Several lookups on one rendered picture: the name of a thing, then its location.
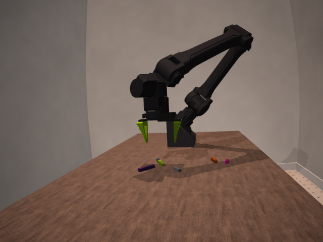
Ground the lime green rectangular bar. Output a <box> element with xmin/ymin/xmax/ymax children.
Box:
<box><xmin>157</xmin><ymin>160</ymin><xmax>165</xmax><ymax>166</ymax></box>

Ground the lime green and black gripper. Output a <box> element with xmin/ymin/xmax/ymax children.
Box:
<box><xmin>137</xmin><ymin>112</ymin><xmax>182</xmax><ymax>143</ymax></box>

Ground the grey rectangular bar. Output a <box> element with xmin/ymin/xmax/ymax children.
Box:
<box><xmin>173</xmin><ymin>166</ymin><xmax>181</xmax><ymax>172</ymax></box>

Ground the orange rod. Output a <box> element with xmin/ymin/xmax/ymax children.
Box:
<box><xmin>211</xmin><ymin>157</ymin><xmax>218</xmax><ymax>163</ymax></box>

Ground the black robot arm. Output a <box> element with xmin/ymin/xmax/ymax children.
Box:
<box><xmin>130</xmin><ymin>24</ymin><xmax>253</xmax><ymax>133</ymax></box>

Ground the purple rod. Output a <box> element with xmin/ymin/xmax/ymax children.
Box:
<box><xmin>138</xmin><ymin>164</ymin><xmax>155</xmax><ymax>172</ymax></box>

